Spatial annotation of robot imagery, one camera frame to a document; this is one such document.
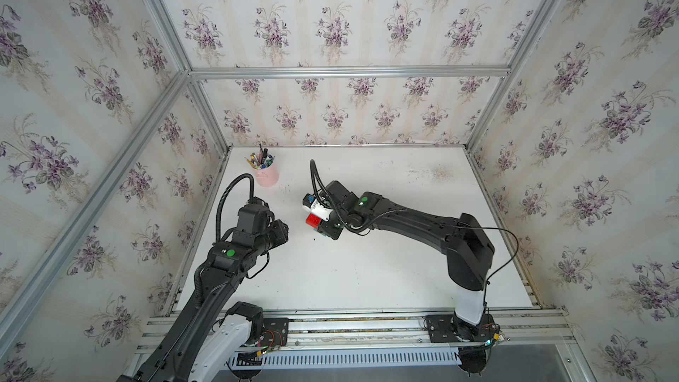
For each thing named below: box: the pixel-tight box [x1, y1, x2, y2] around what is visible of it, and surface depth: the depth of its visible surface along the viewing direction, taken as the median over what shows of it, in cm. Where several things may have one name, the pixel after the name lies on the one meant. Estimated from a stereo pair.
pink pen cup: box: [251, 160, 280, 188], surface depth 103 cm
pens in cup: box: [244, 144, 275, 170], surface depth 103 cm
